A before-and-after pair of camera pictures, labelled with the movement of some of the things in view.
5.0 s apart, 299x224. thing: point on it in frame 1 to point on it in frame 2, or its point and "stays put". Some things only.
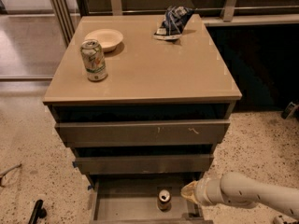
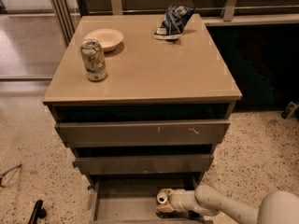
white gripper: x=202 y=191 to x=179 y=200
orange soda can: x=163 y=200 stays put
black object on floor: x=37 y=212 stays put
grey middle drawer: x=143 y=163 stays put
